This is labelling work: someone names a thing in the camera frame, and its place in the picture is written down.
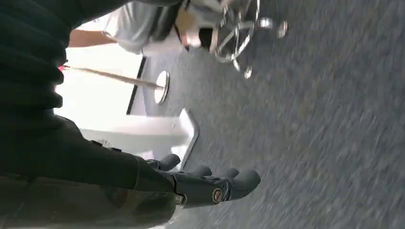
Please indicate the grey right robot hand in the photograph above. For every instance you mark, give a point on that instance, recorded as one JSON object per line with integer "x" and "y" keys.
{"x": 79, "y": 177}

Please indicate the grey kiosk stand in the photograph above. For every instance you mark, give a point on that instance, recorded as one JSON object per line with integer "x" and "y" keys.
{"x": 142, "y": 136}

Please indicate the person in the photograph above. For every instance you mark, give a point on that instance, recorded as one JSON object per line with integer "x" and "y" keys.
{"x": 126, "y": 25}

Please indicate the black office chair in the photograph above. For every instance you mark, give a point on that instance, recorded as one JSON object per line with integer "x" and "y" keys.
{"x": 265, "y": 22}

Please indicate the chrome stanchion post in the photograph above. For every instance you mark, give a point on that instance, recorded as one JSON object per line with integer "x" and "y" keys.
{"x": 162, "y": 88}

